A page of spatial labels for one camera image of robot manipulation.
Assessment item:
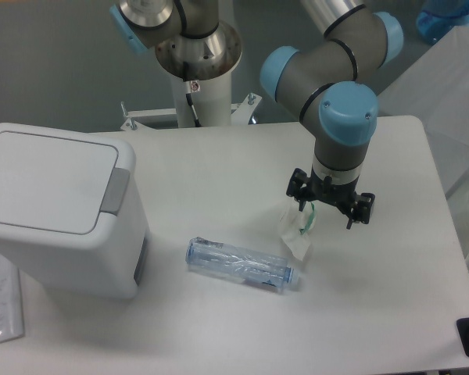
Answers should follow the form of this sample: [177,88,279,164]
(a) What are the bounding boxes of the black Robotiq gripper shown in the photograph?
[286,168,376,230]

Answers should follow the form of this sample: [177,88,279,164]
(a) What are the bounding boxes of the white push-lid trash can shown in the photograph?
[0,123,149,299]

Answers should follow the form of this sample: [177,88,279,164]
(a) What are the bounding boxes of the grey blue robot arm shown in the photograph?
[109,1,403,224]

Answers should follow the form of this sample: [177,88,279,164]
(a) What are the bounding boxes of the crumpled white green wrapper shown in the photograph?
[277,200,317,261]

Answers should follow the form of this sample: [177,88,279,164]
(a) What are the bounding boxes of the crushed clear plastic bottle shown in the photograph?
[185,237,300,291]

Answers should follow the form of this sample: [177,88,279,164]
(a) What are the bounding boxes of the translucent plastic storage box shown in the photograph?
[379,27,469,269]

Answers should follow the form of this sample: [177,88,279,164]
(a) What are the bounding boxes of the blue plastic bag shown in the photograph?
[416,1,469,45]

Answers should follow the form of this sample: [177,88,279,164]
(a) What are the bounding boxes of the white laminated paper sheet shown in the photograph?
[0,255,25,343]

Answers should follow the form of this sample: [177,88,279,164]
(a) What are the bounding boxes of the white clamp bracket right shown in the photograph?
[231,93,262,126]

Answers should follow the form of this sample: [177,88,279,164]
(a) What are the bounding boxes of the white clamp bracket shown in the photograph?
[120,102,178,131]
[231,93,262,126]

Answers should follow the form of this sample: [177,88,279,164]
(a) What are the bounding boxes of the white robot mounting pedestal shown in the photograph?
[169,73,231,128]

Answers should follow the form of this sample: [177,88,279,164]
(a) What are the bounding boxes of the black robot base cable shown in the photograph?
[182,61,202,128]

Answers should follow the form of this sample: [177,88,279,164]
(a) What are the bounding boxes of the white clamp bracket left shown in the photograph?
[120,102,178,131]

